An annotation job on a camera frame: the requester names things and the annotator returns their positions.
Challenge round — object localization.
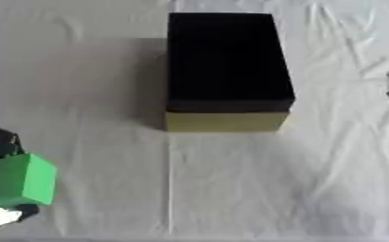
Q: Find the green rectangular block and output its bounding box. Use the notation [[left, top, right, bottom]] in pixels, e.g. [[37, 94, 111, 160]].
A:
[[0, 152, 59, 208]]

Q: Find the tan cardboard box black inside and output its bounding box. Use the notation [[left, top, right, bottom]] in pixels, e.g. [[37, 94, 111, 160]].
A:
[[164, 11, 297, 133]]

